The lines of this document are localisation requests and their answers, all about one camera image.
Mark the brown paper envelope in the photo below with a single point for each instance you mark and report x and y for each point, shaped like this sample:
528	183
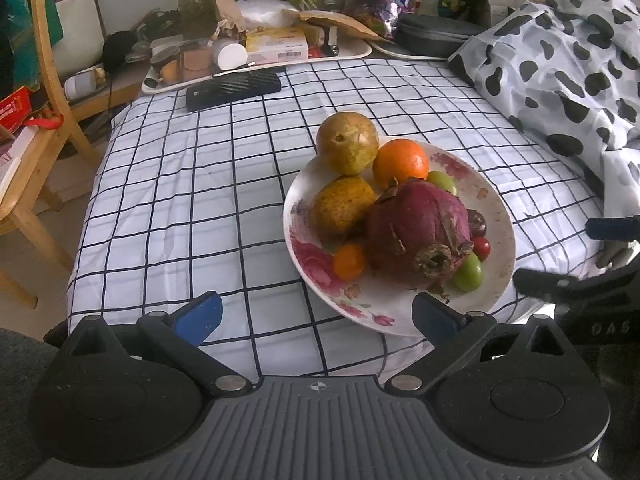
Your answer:
345	22

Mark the red cherry tomato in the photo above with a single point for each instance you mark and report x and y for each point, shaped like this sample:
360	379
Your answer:
482	248

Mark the brown passion fruit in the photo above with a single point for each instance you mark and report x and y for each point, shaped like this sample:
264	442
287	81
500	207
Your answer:
476	222

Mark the white black-checked cloth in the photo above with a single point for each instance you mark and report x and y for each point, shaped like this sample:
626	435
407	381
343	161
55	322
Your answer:
200	200

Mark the red ribbon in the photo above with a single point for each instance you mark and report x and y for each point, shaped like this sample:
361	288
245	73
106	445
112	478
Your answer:
45	122

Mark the white floral plate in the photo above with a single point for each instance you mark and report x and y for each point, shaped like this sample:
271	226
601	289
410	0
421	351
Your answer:
495	240

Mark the red dragon fruit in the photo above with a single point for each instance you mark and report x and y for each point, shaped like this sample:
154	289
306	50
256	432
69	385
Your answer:
420	222

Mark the white plastic bottle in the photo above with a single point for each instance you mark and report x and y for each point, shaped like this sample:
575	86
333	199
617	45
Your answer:
80	85

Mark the yellow cardboard box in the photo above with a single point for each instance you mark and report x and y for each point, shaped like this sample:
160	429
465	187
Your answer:
277	42

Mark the white pill bottle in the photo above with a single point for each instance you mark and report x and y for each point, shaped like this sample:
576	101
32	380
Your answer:
230	56

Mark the small orange kumquat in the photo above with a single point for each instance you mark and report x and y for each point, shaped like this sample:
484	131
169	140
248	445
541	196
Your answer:
349	261

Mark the wooden chair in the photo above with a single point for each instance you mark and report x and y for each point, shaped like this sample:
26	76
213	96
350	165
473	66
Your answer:
47	60

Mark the white canvas bag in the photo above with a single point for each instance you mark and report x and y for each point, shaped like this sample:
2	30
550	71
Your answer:
80	30

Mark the crumpled brown paper bag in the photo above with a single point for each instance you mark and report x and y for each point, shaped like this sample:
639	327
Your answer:
225	10

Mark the cow-print blanket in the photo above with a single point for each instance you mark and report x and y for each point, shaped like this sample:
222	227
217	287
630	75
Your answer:
550	75

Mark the teal bag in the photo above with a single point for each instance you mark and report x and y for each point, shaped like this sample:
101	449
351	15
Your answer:
30	15

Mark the black ribbed device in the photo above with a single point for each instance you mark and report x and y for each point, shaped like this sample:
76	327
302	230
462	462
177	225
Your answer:
232	91

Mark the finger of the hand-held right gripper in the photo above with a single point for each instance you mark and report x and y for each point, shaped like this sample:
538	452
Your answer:
612	228
545	282

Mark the white plastic bag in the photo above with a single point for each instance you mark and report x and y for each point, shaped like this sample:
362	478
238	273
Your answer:
265	10

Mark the brown round fruit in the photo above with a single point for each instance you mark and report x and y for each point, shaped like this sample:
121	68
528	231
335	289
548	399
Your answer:
347	142

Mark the bumpy yellow fruit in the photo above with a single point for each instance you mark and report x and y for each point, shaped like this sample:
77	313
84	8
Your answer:
342	207

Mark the white tray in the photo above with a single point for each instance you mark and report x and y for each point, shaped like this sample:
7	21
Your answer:
395	52
160	82

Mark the red box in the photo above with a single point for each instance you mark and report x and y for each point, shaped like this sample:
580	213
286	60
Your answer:
12	110

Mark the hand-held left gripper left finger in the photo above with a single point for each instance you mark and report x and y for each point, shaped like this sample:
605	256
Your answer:
199	317

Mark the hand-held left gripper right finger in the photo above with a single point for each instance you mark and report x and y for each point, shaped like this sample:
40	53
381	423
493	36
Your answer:
434	321

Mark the grey zip case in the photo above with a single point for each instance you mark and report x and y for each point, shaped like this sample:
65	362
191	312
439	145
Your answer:
440	35

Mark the black round object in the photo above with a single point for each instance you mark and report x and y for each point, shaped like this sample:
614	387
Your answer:
120	49

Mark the white charger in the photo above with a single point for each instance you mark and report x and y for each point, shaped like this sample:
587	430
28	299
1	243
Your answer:
328	37

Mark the large orange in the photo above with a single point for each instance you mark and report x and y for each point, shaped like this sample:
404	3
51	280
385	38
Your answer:
400	162

